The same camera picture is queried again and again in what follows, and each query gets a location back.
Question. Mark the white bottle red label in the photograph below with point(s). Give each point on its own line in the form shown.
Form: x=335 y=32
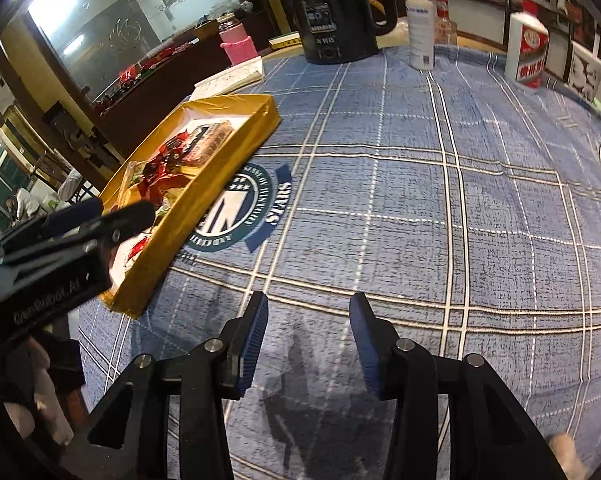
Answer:
x=525 y=60

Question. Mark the small jar red lid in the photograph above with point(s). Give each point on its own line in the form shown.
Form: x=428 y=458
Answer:
x=443 y=25

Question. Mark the black electric kettle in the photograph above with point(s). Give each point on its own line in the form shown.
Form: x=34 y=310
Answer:
x=330 y=10

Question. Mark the blue plaid tablecloth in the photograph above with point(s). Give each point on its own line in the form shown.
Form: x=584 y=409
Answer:
x=430 y=210

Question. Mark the large brown snack packet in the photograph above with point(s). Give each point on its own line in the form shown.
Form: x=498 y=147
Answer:
x=208 y=142

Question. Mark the gold cardboard box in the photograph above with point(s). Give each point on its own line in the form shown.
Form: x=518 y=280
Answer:
x=220 y=180

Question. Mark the white spray bottle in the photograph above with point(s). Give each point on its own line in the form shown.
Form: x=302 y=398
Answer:
x=420 y=35

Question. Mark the pink cup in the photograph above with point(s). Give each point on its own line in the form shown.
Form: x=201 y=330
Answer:
x=238 y=45

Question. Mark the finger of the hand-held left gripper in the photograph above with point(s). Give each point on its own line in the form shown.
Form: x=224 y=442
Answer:
x=128 y=217
x=73 y=217

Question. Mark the person's left hand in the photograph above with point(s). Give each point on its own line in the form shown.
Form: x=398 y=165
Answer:
x=50 y=400

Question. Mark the white printed paper cup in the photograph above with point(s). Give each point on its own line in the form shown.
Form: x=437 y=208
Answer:
x=585 y=72

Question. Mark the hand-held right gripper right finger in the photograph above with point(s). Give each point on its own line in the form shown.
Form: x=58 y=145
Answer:
x=365 y=340

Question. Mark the white book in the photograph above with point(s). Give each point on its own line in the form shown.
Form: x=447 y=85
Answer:
x=230 y=75

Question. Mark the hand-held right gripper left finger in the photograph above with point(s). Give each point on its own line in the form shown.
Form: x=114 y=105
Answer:
x=255 y=335

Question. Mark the person's right hand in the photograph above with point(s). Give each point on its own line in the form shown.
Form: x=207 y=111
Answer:
x=567 y=455

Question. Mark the yellow edged book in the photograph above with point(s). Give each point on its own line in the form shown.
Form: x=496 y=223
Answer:
x=285 y=41

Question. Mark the glass cabinet door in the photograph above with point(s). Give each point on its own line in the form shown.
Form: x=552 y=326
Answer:
x=105 y=20

